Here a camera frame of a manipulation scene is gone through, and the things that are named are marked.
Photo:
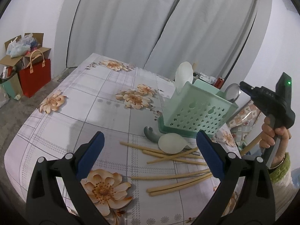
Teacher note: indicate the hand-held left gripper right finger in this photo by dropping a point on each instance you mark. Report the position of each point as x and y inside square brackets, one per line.
[211, 155]

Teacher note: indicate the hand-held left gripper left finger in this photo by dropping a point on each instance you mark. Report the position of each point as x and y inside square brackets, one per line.
[91, 154]

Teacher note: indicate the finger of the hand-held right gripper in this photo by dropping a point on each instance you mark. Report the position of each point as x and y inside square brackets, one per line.
[249, 90]

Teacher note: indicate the white plastic spoon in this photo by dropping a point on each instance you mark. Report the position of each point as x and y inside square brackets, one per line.
[171, 143]
[184, 75]

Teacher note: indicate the green plastic utensil holder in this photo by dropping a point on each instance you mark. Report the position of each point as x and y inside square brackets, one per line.
[194, 113]

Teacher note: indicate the set of wooden chopsticks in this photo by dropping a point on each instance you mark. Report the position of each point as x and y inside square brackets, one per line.
[168, 177]

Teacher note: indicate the gray spoon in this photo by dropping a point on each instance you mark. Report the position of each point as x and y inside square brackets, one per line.
[151, 134]

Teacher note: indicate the person's right forearm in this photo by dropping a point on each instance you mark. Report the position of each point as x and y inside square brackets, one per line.
[283, 175]

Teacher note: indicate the person's right hand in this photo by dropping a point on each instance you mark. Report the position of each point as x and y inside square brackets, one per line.
[267, 133]

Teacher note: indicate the round metal spoon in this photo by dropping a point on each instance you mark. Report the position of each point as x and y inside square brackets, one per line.
[232, 91]

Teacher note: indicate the floral patterned cushion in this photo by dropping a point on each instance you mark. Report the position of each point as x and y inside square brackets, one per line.
[246, 117]

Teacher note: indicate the red bottle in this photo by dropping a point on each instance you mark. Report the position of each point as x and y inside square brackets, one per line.
[219, 82]

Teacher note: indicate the floral tablecloth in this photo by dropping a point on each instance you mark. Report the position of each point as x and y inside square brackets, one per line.
[93, 112]

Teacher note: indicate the small white boxes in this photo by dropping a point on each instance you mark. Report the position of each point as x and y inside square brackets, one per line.
[205, 77]

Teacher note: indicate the cardboard tube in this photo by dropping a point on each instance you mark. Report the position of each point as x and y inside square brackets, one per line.
[194, 66]

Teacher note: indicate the red gift bag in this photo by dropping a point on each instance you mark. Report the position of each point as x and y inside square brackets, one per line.
[35, 79]

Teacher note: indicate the teal paper bag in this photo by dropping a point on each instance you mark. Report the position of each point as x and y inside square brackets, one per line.
[10, 86]

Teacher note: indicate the cardboard box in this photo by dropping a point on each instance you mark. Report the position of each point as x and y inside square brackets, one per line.
[11, 61]

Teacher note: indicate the pale gray curtain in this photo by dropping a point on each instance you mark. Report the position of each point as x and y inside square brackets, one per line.
[140, 21]

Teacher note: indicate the plastic bags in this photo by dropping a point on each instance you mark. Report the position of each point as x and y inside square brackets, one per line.
[20, 45]

